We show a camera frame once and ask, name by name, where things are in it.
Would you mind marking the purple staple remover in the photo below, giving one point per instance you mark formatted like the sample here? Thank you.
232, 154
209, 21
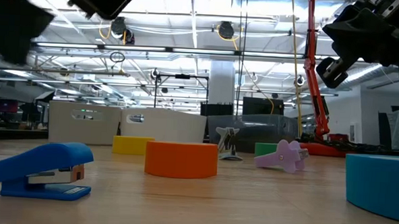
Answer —
285, 156

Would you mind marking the black background frame stand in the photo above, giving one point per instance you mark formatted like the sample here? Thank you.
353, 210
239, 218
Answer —
182, 76

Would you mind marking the light blue staple remover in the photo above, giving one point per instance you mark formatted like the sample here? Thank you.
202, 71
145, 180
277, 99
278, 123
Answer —
227, 143

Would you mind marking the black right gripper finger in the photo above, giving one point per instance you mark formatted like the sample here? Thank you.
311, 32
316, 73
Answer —
364, 35

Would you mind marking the black background box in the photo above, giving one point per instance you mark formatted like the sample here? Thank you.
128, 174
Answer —
216, 110

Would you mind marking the blue tape roll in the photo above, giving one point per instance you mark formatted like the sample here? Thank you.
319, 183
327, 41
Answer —
382, 184

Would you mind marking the blue mini stapler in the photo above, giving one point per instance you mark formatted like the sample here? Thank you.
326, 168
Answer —
42, 159

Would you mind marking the orange tape roll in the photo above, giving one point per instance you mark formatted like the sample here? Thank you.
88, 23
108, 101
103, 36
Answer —
180, 160

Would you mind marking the yellow tape roll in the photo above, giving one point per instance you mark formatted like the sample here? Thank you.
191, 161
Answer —
130, 145

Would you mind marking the black background monitor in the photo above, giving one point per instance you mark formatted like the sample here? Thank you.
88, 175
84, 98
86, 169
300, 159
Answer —
262, 106

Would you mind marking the white pillar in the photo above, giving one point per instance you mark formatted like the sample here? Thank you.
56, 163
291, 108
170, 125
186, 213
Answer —
222, 82

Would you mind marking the green tape roll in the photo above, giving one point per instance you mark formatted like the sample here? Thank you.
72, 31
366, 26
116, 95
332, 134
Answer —
265, 149

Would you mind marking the grey plastic bin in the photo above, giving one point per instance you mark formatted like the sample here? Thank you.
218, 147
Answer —
84, 127

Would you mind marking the brown translucent plastic bin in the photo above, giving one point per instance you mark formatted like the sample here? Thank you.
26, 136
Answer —
263, 128

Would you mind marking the white plastic bin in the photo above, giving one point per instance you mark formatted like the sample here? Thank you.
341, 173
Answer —
172, 126

